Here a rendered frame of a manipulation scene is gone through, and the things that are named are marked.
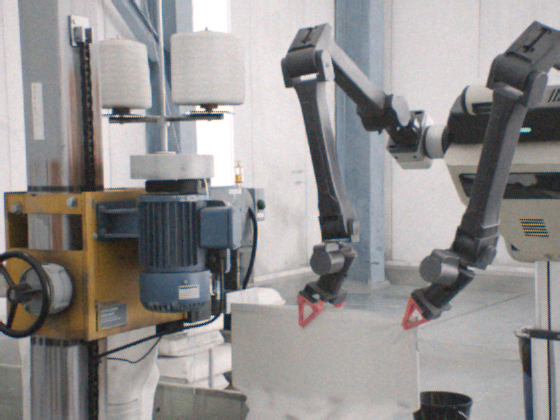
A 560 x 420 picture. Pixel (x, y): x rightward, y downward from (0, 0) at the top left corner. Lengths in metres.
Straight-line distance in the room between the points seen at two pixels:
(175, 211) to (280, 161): 8.06
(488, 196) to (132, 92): 0.86
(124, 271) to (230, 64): 0.51
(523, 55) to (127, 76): 0.91
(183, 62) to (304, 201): 8.35
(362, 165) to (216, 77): 8.90
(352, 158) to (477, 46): 1.76
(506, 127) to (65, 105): 0.91
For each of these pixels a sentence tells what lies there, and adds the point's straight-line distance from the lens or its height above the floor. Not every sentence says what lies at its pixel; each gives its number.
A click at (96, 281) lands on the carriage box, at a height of 1.15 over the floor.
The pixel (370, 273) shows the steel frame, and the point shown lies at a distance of 10.93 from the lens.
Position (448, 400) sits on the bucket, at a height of 0.22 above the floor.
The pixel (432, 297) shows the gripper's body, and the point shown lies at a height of 1.10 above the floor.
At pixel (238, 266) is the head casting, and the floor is 1.13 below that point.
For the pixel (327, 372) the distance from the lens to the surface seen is 2.31.
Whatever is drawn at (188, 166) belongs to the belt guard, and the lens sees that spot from 2.07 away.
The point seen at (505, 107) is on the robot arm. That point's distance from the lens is 2.00.
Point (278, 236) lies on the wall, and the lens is 10.10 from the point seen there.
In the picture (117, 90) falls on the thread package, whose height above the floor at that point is 1.57.
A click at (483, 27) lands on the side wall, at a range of 10.83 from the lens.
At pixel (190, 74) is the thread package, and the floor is 1.59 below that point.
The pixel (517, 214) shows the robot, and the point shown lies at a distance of 2.61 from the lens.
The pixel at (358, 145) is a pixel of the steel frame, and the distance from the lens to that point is 11.08.
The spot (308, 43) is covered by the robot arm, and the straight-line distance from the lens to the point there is 2.24.
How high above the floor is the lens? 1.40
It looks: 3 degrees down
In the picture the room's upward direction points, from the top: 1 degrees counter-clockwise
